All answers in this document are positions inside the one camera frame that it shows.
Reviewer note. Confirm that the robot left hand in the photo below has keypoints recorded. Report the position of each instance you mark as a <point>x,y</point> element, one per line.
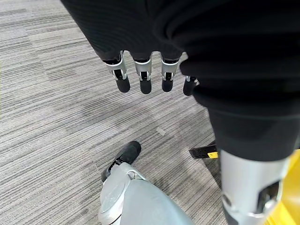
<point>211,47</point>

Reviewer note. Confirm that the black shelf base foot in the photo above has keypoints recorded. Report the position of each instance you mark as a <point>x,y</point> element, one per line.
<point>204,152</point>

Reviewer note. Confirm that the grey tape floor mark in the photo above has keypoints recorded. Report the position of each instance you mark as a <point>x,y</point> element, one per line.
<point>161,131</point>

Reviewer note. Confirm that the dark robot foot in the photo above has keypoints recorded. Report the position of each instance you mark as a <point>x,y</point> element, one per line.
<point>124,157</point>

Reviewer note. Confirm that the yellow shelf frame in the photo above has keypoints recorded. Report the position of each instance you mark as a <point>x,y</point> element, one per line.
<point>289,192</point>

